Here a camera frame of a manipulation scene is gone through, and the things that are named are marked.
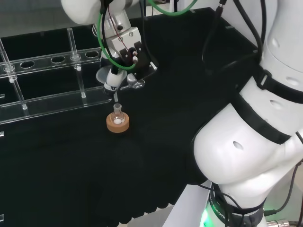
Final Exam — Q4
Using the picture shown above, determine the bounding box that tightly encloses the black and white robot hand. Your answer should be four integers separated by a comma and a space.
100, 26, 159, 98

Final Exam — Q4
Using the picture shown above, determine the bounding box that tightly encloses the translucent plastic funnel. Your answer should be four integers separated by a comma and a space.
96, 67, 126, 103

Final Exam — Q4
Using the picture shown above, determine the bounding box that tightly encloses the round-bottom glass flask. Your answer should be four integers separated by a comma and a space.
111, 103, 125, 125

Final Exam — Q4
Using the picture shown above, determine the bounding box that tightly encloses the clear acrylic funnel stand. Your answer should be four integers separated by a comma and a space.
0, 27, 112, 125

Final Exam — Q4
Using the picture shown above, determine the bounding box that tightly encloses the black bench cloth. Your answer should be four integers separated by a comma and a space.
0, 7, 258, 225

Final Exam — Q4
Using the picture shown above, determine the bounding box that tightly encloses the green cable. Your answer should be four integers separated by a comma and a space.
97, 0, 198, 71

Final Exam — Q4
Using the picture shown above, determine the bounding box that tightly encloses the cork ring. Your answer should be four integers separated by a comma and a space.
106, 113, 131, 133

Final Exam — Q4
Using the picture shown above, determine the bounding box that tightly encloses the silver cable connector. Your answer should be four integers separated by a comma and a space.
267, 219, 295, 227

